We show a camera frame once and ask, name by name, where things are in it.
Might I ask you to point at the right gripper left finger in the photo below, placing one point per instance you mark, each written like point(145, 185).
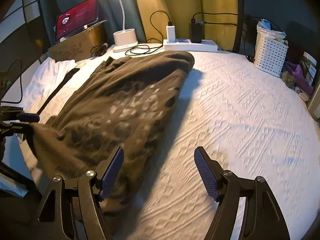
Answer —
point(55, 216)

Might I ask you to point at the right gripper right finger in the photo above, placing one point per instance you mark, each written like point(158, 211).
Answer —
point(263, 218)

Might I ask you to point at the brown t-shirt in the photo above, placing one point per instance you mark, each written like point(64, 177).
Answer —
point(125, 103)

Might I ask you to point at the white folded garment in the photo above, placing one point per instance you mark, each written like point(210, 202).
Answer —
point(45, 80)

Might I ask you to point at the cardboard box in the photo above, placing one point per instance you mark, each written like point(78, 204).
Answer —
point(79, 47)

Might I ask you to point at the red screen tablet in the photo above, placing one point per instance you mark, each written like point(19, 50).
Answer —
point(84, 13)

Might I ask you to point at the white desk lamp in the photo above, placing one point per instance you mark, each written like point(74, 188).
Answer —
point(124, 39)

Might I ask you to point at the purple cloth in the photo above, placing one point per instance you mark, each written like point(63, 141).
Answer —
point(296, 71)

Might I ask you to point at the white plastic basket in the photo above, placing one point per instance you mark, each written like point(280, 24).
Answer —
point(270, 49)

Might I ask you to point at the white charger adapter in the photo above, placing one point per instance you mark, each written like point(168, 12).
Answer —
point(171, 33)

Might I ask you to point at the white power strip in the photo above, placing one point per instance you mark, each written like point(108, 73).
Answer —
point(186, 45)

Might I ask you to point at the black charger adapter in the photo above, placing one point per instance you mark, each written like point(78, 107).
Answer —
point(196, 32)

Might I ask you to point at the yellow curtain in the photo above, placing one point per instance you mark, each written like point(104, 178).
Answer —
point(223, 19)

